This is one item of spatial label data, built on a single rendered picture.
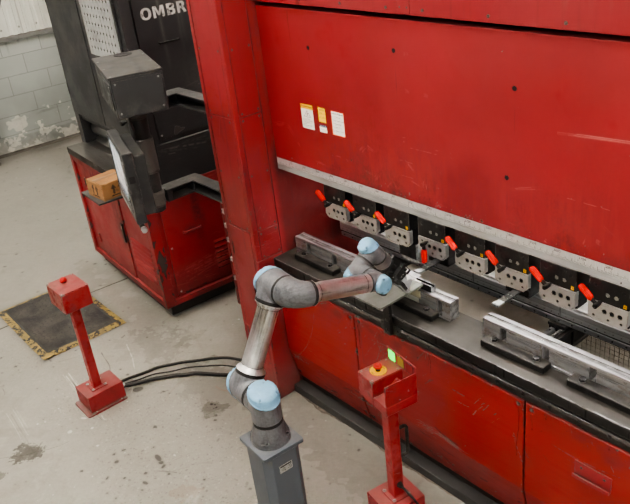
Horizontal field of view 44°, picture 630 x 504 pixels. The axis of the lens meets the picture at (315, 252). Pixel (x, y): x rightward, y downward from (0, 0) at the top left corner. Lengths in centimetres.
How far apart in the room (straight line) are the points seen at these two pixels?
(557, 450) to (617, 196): 105
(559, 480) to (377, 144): 152
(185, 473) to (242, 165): 159
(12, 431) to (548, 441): 300
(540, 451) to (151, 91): 226
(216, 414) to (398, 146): 200
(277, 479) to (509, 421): 95
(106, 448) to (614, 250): 288
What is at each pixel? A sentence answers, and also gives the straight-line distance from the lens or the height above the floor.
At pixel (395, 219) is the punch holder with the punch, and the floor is 129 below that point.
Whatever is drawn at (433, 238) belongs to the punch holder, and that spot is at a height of 126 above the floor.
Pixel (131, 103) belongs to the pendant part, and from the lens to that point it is 363.
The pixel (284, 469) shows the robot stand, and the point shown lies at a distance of 303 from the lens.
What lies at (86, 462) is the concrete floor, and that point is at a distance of 441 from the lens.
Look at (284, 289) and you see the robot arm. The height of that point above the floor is 135.
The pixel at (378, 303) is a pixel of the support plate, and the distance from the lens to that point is 330.
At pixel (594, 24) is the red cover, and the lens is 250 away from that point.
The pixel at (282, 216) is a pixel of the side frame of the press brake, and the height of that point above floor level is 108.
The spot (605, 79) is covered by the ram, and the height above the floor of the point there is 202.
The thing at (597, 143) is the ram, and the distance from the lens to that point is 260.
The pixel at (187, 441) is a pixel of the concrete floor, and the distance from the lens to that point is 433.
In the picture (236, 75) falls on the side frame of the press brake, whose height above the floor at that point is 185.
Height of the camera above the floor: 272
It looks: 27 degrees down
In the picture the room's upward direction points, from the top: 7 degrees counter-clockwise
